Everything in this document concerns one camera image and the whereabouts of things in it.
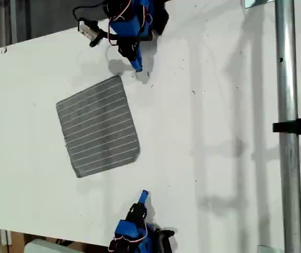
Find wooden table frame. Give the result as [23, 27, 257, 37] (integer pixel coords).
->
[1, 229, 26, 253]

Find steel post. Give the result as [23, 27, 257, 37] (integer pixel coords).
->
[274, 0, 301, 253]

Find gripper camera cable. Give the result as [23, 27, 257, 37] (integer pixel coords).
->
[72, 0, 109, 22]

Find gripper camera stalk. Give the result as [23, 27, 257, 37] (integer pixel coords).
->
[89, 28, 108, 48]

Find metal bracket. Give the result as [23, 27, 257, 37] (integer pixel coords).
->
[241, 0, 275, 9]

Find white box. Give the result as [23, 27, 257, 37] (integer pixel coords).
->
[23, 238, 88, 253]

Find grey metal bar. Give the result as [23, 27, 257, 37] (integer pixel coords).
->
[9, 0, 18, 44]

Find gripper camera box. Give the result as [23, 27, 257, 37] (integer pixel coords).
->
[78, 20, 100, 41]

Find grey striped towel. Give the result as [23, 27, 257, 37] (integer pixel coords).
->
[55, 75, 141, 179]

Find black clamp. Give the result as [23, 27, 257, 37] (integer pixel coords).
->
[272, 112, 301, 140]

